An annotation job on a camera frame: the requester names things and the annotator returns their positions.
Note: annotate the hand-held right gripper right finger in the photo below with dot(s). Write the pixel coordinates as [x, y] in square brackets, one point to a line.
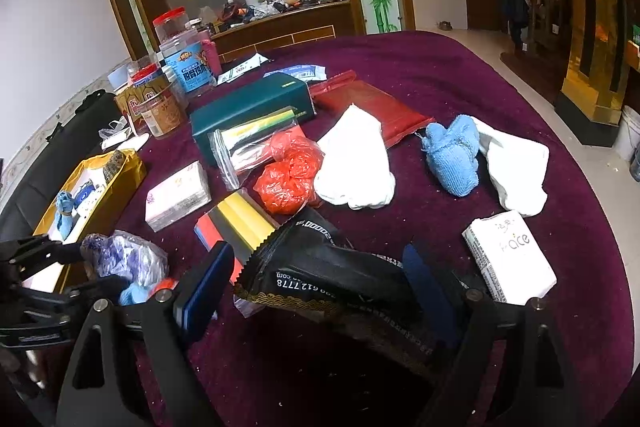
[430, 292]

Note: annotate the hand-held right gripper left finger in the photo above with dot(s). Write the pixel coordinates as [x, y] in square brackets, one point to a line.
[205, 289]

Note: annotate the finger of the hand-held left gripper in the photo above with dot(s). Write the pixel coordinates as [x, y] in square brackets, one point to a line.
[50, 251]
[70, 297]

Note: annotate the clear plastic bag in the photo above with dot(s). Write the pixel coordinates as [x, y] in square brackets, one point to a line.
[130, 257]

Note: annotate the yellow box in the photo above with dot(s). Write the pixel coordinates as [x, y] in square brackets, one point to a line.
[107, 202]

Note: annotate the black snack packet gold trim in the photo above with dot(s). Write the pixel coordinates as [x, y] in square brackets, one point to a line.
[325, 267]

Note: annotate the blue towel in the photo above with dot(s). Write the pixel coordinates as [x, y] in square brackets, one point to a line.
[452, 157]

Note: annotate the small orange object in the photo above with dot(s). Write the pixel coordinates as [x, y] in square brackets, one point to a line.
[164, 288]

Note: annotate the light blue cloth piece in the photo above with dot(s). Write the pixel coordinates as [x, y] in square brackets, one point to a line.
[134, 294]

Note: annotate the white blue label packet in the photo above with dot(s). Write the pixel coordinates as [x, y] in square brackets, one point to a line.
[90, 197]

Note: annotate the pack of coloured sponges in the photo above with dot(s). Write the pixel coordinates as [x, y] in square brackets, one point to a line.
[240, 217]

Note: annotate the white tissue pack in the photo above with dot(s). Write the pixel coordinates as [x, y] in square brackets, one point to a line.
[515, 257]
[177, 197]

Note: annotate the black chair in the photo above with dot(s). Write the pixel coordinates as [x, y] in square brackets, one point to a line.
[55, 157]

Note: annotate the white tissue pack left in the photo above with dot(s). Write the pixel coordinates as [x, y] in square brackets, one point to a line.
[177, 197]

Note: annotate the dark speckled cloth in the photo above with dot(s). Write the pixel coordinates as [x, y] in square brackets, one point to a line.
[115, 164]

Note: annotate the white plastic wrapper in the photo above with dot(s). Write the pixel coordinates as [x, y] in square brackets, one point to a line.
[120, 134]

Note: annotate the red plastic bag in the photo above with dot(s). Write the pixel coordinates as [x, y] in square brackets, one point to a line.
[290, 177]

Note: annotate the white sock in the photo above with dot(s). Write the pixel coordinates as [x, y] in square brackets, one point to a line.
[355, 162]
[515, 172]

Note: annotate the clear zip bag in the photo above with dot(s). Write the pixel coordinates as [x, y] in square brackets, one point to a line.
[240, 142]

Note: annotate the dark green box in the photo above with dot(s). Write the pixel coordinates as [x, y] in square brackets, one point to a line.
[240, 107]

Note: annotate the red foil packet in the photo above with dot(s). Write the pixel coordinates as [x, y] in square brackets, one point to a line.
[380, 107]

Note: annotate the brown label jar red lid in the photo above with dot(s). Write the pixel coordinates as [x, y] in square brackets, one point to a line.
[165, 89]

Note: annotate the blue label jar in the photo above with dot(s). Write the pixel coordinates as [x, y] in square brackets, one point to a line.
[192, 69]

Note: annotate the purple tablecloth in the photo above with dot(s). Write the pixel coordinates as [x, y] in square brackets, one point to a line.
[450, 72]

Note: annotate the white paper packet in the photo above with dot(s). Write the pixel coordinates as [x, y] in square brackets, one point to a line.
[242, 69]

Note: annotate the blue white wipes packet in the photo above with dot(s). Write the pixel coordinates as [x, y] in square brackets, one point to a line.
[295, 73]

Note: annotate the pink bottle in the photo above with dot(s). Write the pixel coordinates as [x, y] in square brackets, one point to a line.
[211, 54]

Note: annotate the blue container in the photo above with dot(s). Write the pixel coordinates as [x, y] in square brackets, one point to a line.
[635, 169]

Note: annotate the white bucket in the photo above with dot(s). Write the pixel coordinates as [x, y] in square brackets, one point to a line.
[627, 134]

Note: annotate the clear jar red lid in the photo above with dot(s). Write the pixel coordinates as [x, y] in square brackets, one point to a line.
[170, 27]

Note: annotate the small dark object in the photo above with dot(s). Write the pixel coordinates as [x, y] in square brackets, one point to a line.
[444, 25]

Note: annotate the golden pillar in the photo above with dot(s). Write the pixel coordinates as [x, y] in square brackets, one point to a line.
[595, 72]

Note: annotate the wooden stair railing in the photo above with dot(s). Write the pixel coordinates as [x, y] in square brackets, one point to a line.
[545, 22]

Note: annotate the dark hanging jacket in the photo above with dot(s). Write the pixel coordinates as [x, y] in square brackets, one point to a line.
[515, 7]

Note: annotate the pile of assorted clutter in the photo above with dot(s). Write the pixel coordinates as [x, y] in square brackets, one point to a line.
[290, 2]

